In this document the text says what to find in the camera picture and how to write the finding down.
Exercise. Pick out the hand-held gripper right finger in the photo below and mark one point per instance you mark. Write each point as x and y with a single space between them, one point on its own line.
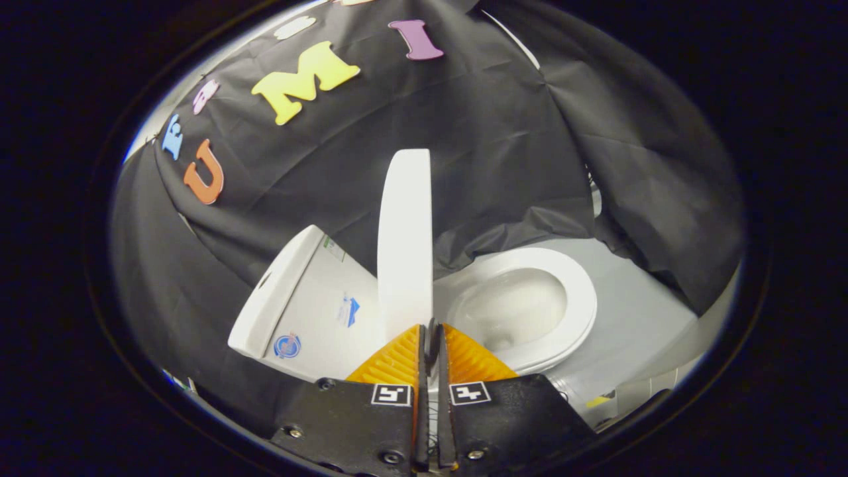
510 424

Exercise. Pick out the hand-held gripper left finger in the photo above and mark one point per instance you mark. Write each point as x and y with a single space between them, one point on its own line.
371 424

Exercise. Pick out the white toilet bowl with seat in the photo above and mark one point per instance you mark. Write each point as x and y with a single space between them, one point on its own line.
576 291

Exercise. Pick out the yellow floor tape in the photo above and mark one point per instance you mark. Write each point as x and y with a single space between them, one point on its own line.
596 401

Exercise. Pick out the black backdrop cloth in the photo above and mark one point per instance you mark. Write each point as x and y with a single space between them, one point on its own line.
490 146

